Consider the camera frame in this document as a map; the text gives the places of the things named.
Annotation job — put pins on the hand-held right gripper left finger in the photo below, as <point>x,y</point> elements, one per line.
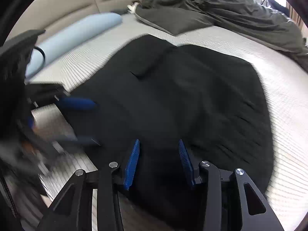
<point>131,163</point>

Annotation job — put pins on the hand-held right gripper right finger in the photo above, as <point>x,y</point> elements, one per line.
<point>185,163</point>

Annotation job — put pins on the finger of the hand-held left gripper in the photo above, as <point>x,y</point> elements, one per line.
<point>81,141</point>
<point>79,104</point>

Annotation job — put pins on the black pants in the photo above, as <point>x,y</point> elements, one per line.
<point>180,101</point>

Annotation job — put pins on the light blue bolster pillow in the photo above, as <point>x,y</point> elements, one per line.
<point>77,31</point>

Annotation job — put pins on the beige padded headboard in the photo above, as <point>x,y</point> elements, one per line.
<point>96,0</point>

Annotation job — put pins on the white plush toy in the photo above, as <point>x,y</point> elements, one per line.
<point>132,7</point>

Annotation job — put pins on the dark grey duvet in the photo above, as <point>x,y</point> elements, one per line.
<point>228,12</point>

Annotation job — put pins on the brown curtain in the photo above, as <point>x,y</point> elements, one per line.
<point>295,14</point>

